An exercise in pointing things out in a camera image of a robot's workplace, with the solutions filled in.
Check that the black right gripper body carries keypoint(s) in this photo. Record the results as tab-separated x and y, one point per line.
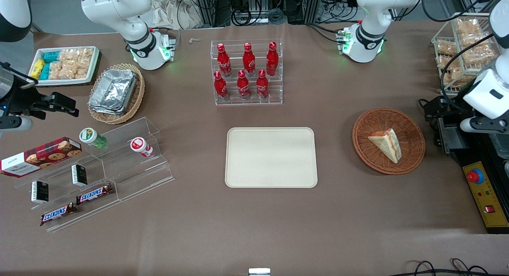
20	100

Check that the triangular sandwich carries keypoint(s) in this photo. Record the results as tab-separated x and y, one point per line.
387	144

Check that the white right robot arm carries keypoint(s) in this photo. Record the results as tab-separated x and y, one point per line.
131	13

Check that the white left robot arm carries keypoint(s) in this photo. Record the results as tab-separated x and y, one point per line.
373	13

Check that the white rectangular snack tray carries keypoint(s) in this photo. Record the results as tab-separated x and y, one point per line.
63	82

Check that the brown wicker basket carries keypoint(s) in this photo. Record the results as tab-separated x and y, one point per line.
381	164

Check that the light oval wicker basket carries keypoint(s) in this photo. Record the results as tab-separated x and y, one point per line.
137	101

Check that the beige plastic tray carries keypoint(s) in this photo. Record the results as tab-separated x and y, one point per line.
271	157

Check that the clear rice cracker bag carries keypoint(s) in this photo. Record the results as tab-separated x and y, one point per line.
68	70
85	55
82	70
56	70
68	55

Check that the teal snack packet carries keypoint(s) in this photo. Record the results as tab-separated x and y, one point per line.
45	71
51	57

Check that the yellow snack packet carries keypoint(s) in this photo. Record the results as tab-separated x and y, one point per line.
37	68

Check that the rice cracker bag in rack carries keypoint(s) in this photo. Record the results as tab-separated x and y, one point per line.
453	71
446	48
479	51
467	25

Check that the green lidded cup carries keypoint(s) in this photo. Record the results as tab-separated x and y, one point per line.
90	136

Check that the black metal equipment base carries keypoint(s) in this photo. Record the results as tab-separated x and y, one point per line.
477	152

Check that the stacked aluminium foil trays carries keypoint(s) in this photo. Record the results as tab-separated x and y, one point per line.
113	91

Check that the red tartan cookie box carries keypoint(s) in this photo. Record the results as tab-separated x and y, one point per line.
39	156

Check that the clear plastic container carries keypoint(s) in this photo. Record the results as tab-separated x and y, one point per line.
502	146

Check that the small black white box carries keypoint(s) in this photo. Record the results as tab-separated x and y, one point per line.
39	191
79	175

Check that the red emergency stop button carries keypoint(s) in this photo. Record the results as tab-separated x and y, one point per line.
475	176

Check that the red lidded cup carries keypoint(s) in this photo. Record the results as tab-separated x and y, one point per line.
140	145

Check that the snickers chocolate bar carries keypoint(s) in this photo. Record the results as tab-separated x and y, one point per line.
94	193
57	213

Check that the clear acrylic stepped display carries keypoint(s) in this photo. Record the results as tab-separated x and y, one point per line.
131	176

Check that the yellow emergency stop box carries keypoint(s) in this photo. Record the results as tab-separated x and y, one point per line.
489	196

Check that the crumpled beige cloth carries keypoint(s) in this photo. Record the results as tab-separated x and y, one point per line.
175	13

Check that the small clear plastic clip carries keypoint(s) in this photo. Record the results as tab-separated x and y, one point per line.
195	40

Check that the red cola bottle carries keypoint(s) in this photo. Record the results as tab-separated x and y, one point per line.
243	86
220	87
223	63
249	61
272	61
262	85

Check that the clear acrylic bottle rack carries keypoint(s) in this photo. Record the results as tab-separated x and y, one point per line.
246	102

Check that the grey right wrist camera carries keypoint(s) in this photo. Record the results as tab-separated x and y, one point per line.
16	124

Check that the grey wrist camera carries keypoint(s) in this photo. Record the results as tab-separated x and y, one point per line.
16	124
477	125

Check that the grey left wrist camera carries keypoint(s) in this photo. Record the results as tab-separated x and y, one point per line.
477	125

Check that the aluminium frame rack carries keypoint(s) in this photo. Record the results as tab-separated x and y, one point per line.
206	5

